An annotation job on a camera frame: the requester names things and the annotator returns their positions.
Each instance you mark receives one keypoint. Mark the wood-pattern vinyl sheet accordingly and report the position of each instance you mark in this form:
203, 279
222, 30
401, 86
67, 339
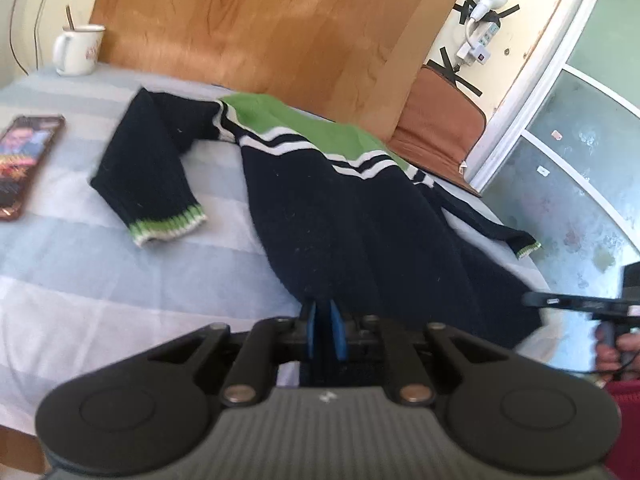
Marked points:
260, 25

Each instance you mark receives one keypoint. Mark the frosted glass door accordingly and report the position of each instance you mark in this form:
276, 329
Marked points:
580, 175

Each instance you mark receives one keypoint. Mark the striped blue bed sheet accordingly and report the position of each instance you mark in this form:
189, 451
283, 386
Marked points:
150, 290

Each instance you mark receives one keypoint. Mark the white power strip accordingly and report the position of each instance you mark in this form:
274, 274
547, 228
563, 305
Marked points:
487, 32

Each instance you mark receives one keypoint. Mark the black tape strip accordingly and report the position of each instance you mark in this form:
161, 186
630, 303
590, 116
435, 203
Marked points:
466, 6
507, 11
465, 84
447, 62

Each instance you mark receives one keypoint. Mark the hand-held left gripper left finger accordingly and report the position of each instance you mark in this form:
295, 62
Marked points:
311, 332

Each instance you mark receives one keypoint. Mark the red clothing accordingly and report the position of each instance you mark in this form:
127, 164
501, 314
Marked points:
627, 430

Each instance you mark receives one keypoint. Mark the navy and green knit sweater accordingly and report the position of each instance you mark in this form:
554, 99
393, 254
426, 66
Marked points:
330, 220

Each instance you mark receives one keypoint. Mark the white enamel mug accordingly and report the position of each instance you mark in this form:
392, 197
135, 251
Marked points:
82, 52

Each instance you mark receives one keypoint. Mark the person's right hand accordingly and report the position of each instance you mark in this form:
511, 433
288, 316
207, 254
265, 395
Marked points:
625, 355

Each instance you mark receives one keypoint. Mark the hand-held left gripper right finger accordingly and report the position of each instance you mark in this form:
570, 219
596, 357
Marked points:
339, 334

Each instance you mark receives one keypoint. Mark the brown seat cushion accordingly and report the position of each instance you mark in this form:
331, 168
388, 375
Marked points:
435, 120

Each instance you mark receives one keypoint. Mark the white door frame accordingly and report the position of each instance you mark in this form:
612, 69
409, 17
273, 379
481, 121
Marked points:
535, 75

